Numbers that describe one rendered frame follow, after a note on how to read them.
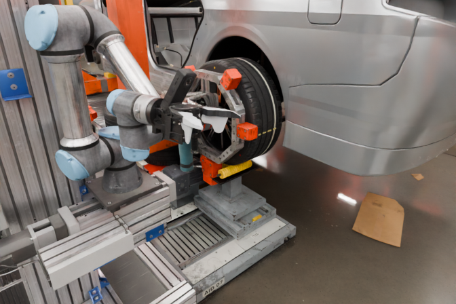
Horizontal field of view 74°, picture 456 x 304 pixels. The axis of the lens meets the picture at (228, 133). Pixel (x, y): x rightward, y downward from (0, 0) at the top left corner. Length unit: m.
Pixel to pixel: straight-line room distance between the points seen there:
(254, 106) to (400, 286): 1.32
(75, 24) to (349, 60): 1.02
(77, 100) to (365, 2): 1.09
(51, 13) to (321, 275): 1.83
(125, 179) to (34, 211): 0.35
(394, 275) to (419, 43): 1.39
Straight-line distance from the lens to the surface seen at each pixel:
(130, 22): 1.96
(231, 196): 2.14
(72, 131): 1.05
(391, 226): 2.55
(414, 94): 1.36
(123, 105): 0.80
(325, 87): 1.46
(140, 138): 0.84
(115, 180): 1.20
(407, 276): 2.23
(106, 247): 1.14
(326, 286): 2.00
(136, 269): 1.77
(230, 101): 1.60
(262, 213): 2.14
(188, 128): 0.63
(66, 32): 0.98
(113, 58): 1.01
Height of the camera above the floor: 1.45
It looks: 22 degrees down
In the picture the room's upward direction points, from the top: straight up
